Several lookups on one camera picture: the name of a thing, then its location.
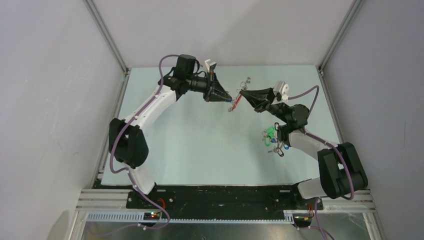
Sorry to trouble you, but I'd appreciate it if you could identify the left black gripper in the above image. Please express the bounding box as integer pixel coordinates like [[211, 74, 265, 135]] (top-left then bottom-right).
[[186, 70, 232, 103]]

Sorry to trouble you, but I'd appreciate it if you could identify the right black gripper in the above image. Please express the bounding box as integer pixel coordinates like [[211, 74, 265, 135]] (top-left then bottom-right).
[[239, 87, 290, 125]]

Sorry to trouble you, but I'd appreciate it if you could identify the red keyring with rings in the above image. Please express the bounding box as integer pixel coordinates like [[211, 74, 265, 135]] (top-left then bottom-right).
[[228, 77, 251, 113]]

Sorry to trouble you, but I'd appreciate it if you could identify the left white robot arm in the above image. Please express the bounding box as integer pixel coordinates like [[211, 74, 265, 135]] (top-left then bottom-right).
[[108, 54, 232, 208]]

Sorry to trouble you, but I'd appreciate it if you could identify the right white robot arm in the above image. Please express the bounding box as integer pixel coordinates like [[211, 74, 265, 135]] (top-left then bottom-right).
[[240, 88, 369, 209]]

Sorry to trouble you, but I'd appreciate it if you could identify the bunch of tagged keys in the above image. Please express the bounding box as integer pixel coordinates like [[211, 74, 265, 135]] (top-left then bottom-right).
[[261, 122, 290, 157]]

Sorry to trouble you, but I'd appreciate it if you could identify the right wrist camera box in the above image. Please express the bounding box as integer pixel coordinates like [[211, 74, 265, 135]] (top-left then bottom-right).
[[272, 81, 289, 104]]

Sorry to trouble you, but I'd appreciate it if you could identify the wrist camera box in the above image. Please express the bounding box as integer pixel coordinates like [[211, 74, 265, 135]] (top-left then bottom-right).
[[272, 81, 289, 104], [204, 59, 217, 73]]

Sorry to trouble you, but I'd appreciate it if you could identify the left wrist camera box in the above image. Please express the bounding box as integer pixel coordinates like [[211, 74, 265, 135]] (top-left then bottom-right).
[[204, 59, 217, 73]]

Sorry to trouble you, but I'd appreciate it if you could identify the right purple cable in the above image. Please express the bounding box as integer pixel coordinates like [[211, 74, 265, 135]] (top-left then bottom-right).
[[287, 85, 356, 240]]

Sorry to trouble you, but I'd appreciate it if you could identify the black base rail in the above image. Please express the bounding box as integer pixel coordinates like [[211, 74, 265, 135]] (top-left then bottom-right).
[[126, 185, 324, 221]]

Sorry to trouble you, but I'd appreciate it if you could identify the right aluminium frame post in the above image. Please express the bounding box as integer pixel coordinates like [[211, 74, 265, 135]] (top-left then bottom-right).
[[317, 0, 365, 76]]

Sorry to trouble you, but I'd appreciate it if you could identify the aluminium frame post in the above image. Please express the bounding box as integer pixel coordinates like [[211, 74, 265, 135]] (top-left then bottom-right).
[[82, 0, 130, 76], [317, 0, 365, 76]]

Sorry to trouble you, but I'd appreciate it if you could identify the left aluminium frame post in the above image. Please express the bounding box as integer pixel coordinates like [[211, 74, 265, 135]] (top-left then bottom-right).
[[82, 0, 130, 76]]

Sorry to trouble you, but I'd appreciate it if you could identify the white slotted cable duct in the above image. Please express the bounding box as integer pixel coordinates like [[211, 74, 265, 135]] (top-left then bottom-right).
[[86, 211, 295, 224]]

